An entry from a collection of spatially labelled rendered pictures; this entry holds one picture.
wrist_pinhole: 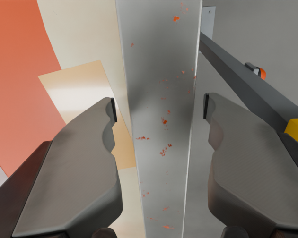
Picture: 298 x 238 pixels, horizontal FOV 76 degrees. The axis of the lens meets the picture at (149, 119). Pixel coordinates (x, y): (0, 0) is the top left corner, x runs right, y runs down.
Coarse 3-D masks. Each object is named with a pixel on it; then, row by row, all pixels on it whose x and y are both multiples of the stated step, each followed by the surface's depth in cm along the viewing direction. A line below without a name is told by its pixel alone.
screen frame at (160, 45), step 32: (128, 0) 8; (160, 0) 8; (192, 0) 8; (128, 32) 9; (160, 32) 9; (192, 32) 9; (128, 64) 10; (160, 64) 10; (192, 64) 10; (128, 96) 11; (160, 96) 11; (192, 96) 11; (160, 128) 12; (160, 160) 13; (160, 192) 15; (160, 224) 18
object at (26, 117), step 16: (0, 96) 15; (16, 96) 15; (32, 96) 15; (48, 96) 15; (0, 112) 15; (16, 112) 15; (32, 112) 15; (48, 112) 15; (0, 128) 16; (16, 128) 16; (32, 128) 16; (48, 128) 16; (0, 144) 17; (16, 144) 17; (32, 144) 17; (0, 160) 18; (16, 160) 18; (0, 176) 20
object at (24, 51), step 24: (0, 0) 11; (24, 0) 11; (0, 24) 12; (24, 24) 12; (0, 48) 13; (24, 48) 13; (48, 48) 13; (0, 72) 14; (24, 72) 14; (48, 72) 14
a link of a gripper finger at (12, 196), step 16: (48, 144) 8; (32, 160) 7; (16, 176) 6; (32, 176) 6; (0, 192) 6; (16, 192) 6; (0, 208) 5; (16, 208) 5; (0, 224) 5; (16, 224) 5
